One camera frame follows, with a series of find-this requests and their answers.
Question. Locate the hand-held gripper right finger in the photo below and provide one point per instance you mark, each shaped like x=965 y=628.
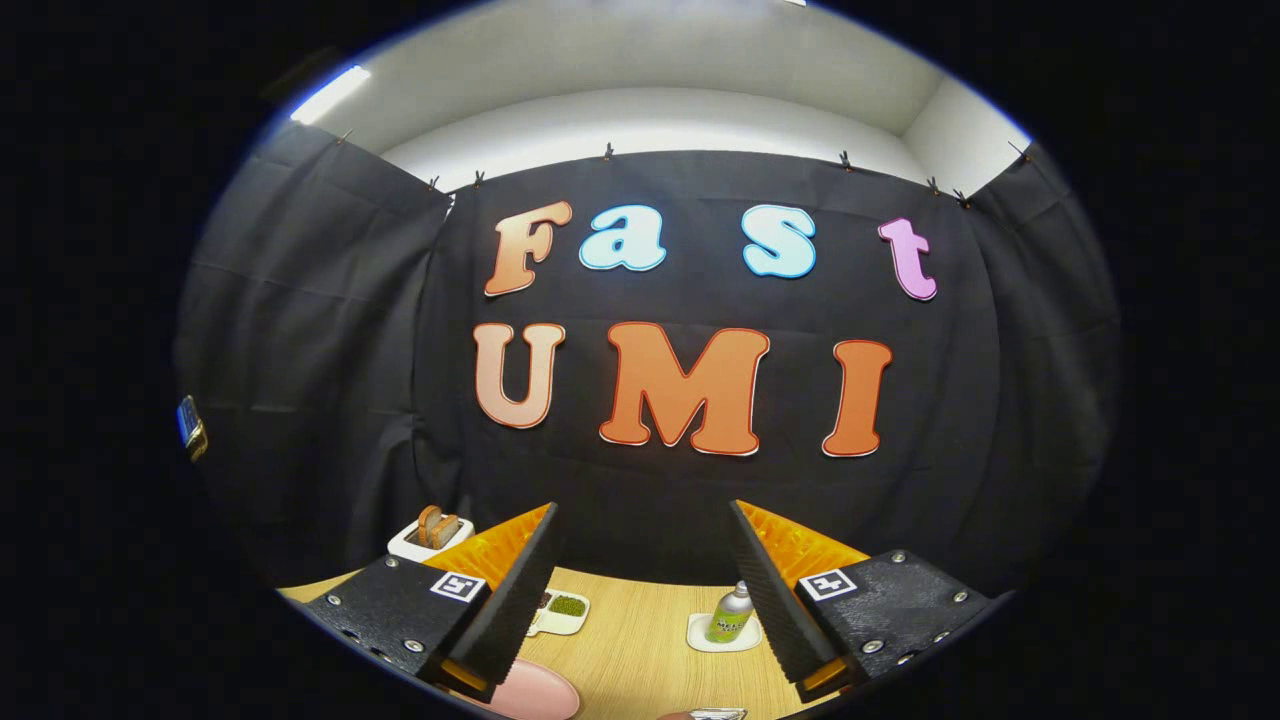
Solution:
x=790 y=620

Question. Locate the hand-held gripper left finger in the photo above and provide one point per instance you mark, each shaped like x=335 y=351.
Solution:
x=510 y=610

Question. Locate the pile of green beans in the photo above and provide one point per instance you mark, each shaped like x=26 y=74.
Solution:
x=568 y=606

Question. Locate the white divided dish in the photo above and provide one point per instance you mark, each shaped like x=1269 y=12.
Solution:
x=570 y=624

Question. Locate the green drink bottle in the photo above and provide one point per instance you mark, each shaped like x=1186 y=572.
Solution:
x=728 y=618

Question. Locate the pink plate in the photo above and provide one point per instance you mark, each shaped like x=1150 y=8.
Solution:
x=540 y=690

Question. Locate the white square coaster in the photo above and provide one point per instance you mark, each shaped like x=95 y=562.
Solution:
x=698 y=637

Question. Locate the brown bread slice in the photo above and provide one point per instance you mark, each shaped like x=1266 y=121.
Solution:
x=449 y=532
x=428 y=527

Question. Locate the white toaster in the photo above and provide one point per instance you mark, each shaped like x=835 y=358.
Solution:
x=405 y=548

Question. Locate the blue and gold object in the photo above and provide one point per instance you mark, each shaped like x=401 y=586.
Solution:
x=190 y=425

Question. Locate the row of small cloth clips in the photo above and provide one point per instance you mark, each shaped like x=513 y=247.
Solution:
x=607 y=152

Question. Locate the long ceiling light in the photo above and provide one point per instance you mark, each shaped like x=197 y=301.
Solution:
x=332 y=94

